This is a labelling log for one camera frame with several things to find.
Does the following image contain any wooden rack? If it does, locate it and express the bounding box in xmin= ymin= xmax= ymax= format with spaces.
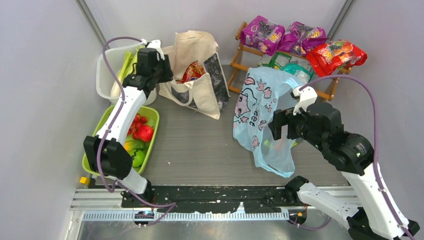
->
xmin=227 ymin=22 xmax=341 ymax=102

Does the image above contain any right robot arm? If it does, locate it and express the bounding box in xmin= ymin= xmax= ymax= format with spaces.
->
xmin=268 ymin=102 xmax=420 ymax=240

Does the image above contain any green white snack bag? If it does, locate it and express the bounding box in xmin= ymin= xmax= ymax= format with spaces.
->
xmin=257 ymin=51 xmax=292 ymax=70

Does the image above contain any canvas tote bag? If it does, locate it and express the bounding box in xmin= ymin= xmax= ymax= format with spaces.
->
xmin=158 ymin=30 xmax=230 ymax=120

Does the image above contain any white plastic basket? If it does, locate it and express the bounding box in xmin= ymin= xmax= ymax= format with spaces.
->
xmin=96 ymin=43 xmax=141 ymax=105

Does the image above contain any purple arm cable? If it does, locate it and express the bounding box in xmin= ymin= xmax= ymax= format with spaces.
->
xmin=298 ymin=74 xmax=417 ymax=240
xmin=96 ymin=36 xmax=178 ymax=226

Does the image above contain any teal snack bag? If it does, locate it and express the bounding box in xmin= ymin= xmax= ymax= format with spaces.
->
xmin=282 ymin=60 xmax=315 ymax=84

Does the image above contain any red lychee bunch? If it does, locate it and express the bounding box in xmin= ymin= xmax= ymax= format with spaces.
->
xmin=127 ymin=113 xmax=148 ymax=140

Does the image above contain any red fruit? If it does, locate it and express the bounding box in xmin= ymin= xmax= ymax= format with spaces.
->
xmin=136 ymin=124 xmax=155 ymax=143

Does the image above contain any blue plastic grocery bag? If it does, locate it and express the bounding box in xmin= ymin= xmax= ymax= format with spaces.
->
xmin=233 ymin=67 xmax=296 ymax=178

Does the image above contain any green orange mango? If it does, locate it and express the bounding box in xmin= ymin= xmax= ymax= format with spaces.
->
xmin=123 ymin=139 xmax=147 ymax=152

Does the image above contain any green plastic tray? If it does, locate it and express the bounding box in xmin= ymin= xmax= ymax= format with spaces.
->
xmin=93 ymin=105 xmax=160 ymax=175

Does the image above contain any green celery bunch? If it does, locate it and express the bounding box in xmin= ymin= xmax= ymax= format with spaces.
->
xmin=125 ymin=45 xmax=145 ymax=77

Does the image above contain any green custard apple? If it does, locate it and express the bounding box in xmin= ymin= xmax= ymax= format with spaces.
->
xmin=129 ymin=149 xmax=146 ymax=168

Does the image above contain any purple snack bag right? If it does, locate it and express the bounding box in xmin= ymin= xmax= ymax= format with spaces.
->
xmin=278 ymin=21 xmax=328 ymax=57

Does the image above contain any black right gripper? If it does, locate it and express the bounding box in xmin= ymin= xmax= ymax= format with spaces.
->
xmin=266 ymin=105 xmax=325 ymax=150

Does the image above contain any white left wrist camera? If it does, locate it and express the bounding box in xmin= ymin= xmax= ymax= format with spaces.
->
xmin=140 ymin=39 xmax=165 ymax=60

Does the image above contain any red fruit candy bag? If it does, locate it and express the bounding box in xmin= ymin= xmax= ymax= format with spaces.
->
xmin=305 ymin=39 xmax=368 ymax=77

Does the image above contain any purple snack bag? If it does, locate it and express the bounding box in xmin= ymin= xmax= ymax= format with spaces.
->
xmin=278 ymin=21 xmax=328 ymax=57
xmin=240 ymin=15 xmax=286 ymax=56

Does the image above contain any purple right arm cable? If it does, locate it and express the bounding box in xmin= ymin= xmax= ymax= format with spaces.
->
xmin=298 ymin=74 xmax=417 ymax=240

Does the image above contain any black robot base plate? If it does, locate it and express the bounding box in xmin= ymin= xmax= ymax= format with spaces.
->
xmin=120 ymin=185 xmax=307 ymax=214

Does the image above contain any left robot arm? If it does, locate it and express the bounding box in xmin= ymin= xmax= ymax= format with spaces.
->
xmin=83 ymin=47 xmax=173 ymax=207

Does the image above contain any purple snack bag left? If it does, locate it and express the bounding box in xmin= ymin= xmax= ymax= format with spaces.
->
xmin=240 ymin=15 xmax=286 ymax=56

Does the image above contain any yellow toy block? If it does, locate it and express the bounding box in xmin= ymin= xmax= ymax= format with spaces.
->
xmin=79 ymin=176 xmax=90 ymax=186

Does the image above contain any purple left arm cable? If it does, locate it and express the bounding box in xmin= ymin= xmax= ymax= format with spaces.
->
xmin=96 ymin=36 xmax=178 ymax=226

